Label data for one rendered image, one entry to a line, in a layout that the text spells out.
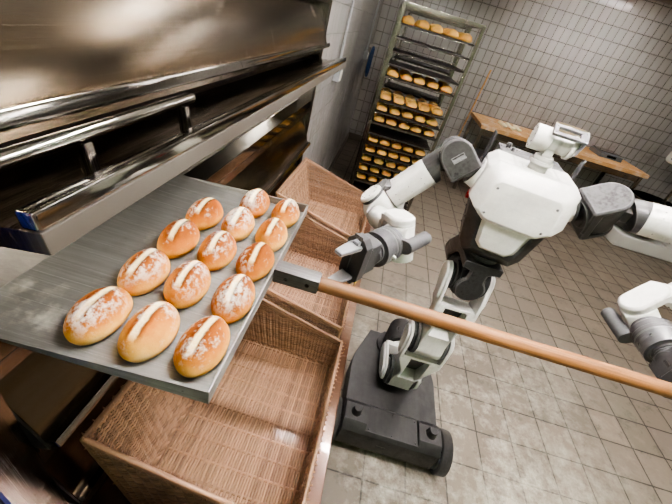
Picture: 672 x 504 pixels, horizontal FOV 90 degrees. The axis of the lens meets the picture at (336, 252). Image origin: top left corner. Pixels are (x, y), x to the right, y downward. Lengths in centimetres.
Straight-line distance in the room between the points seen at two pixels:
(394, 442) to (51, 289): 142
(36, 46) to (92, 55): 7
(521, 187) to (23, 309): 107
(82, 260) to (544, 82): 566
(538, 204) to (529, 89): 479
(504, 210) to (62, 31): 99
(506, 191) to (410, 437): 117
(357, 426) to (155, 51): 150
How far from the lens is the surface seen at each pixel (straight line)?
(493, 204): 106
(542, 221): 110
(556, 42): 582
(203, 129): 59
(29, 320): 64
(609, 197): 118
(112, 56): 63
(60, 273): 71
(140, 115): 53
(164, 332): 54
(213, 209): 77
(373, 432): 170
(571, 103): 604
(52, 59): 56
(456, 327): 70
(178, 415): 115
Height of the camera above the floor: 163
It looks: 35 degrees down
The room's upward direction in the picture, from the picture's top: 17 degrees clockwise
